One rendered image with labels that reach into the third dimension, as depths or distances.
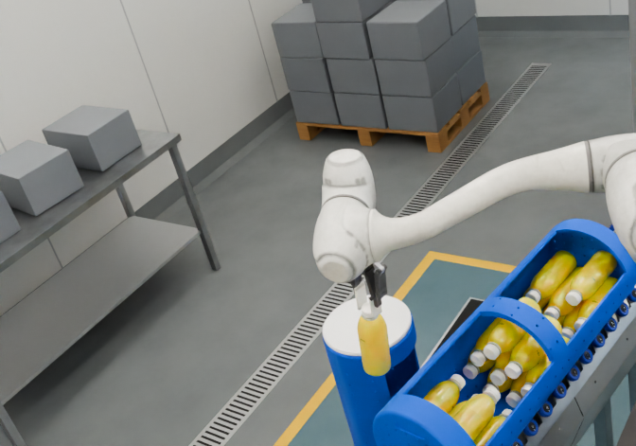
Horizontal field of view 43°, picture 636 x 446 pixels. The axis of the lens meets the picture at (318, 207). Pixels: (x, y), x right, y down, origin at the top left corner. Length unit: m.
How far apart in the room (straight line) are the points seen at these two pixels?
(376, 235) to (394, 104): 4.05
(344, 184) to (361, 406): 1.11
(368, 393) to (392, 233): 1.06
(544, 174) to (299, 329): 2.80
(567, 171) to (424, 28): 3.71
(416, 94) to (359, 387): 3.19
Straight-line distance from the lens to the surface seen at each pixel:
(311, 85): 5.85
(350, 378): 2.49
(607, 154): 1.59
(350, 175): 1.60
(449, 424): 1.92
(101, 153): 4.38
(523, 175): 1.60
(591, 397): 2.44
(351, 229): 1.50
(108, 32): 5.36
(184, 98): 5.80
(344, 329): 2.51
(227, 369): 4.17
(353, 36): 5.46
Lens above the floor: 2.60
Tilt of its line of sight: 30 degrees down
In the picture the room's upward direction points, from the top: 15 degrees counter-clockwise
